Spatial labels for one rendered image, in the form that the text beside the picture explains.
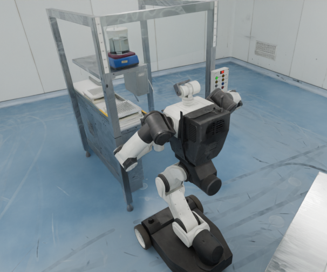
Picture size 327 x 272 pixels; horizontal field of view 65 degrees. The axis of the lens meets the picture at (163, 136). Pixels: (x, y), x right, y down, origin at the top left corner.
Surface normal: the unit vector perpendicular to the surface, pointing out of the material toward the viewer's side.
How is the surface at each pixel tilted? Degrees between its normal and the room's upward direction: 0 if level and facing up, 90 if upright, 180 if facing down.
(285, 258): 0
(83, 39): 90
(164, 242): 0
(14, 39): 90
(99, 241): 0
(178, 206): 47
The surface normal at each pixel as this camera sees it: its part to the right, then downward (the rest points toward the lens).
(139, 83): 0.57, 0.40
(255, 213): -0.06, -0.85
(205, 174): 0.36, -0.32
